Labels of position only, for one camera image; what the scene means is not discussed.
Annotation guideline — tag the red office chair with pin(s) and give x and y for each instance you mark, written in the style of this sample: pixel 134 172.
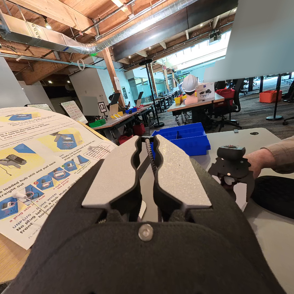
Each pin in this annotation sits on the red office chair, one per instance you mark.
pixel 227 98

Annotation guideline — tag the yellow plastic bin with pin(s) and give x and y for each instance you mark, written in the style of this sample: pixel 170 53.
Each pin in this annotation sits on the yellow plastic bin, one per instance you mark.
pixel 118 115

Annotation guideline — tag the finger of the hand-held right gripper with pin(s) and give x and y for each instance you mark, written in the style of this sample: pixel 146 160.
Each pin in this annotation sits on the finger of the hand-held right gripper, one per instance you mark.
pixel 239 193

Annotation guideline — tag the blue plastic bin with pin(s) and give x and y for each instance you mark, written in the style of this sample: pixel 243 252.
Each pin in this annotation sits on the blue plastic bin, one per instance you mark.
pixel 183 138

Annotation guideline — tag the instruction sheet on stand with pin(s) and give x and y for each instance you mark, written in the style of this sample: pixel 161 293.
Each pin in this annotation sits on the instruction sheet on stand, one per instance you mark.
pixel 14 262

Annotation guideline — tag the wooden column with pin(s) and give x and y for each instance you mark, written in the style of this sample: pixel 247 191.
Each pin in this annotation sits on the wooden column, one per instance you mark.
pixel 112 78

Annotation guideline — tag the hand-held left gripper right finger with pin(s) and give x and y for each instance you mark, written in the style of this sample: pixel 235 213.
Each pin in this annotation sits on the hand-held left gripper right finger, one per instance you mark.
pixel 183 183

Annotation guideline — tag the white hard hat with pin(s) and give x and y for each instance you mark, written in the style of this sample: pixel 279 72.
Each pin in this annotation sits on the white hard hat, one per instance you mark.
pixel 189 83

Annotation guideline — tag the printed instruction sheet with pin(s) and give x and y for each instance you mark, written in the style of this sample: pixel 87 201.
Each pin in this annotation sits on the printed instruction sheet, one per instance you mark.
pixel 46 170

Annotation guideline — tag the white easel board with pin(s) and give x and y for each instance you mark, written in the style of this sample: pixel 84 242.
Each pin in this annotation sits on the white easel board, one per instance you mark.
pixel 39 106
pixel 73 110

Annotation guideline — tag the red plastic bin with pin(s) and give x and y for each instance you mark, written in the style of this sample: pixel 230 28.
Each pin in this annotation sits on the red plastic bin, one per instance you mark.
pixel 138 129

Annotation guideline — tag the white cardboard box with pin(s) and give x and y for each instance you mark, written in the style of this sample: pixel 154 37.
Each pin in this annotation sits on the white cardboard box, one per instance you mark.
pixel 205 91

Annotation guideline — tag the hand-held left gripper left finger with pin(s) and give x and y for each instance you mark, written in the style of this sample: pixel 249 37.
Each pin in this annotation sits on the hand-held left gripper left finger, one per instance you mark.
pixel 110 183

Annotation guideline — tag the black pole stand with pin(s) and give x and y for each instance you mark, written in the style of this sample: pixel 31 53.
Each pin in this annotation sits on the black pole stand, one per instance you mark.
pixel 149 87

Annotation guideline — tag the wooden work table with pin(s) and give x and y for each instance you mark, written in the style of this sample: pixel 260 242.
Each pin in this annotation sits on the wooden work table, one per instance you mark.
pixel 119 119
pixel 193 103

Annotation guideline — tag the black wrist rest pad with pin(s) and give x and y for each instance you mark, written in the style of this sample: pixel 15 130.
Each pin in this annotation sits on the black wrist rest pad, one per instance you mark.
pixel 273 195

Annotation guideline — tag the person's right hand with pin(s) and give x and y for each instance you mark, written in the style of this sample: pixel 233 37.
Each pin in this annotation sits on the person's right hand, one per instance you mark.
pixel 259 161

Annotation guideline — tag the green plastic bin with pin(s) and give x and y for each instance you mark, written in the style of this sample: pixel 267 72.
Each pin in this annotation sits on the green plastic bin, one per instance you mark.
pixel 97 123

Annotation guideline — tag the person's right forearm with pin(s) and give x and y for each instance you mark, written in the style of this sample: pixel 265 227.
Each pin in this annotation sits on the person's right forearm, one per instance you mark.
pixel 280 156

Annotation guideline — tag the orange plastic bin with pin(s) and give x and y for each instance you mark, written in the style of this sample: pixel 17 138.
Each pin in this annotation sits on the orange plastic bin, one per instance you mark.
pixel 270 96

